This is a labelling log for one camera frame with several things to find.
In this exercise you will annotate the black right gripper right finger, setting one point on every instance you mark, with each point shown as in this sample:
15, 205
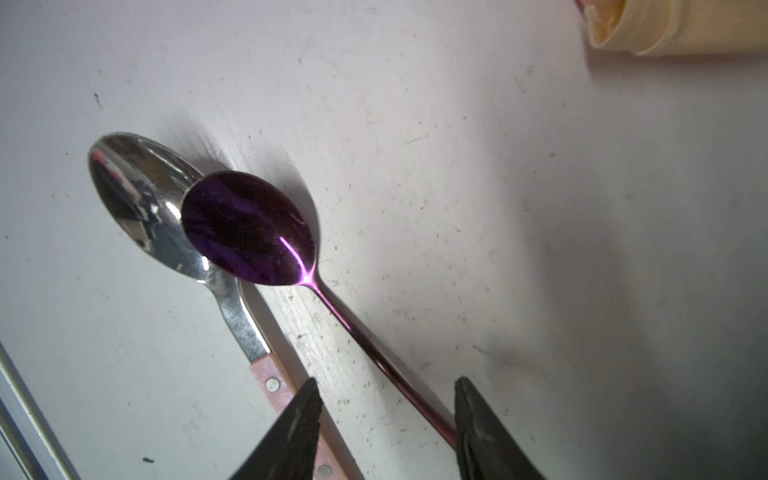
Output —
485, 450

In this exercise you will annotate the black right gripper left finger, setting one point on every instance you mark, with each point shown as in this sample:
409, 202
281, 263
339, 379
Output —
288, 450

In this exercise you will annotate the purple metallic spoon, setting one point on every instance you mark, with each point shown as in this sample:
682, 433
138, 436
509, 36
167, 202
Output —
253, 231

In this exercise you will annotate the purple spoon pink handle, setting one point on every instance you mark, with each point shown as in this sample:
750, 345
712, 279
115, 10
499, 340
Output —
142, 184

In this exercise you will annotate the peach cloth napkin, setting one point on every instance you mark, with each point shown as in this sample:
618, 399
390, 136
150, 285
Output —
677, 27

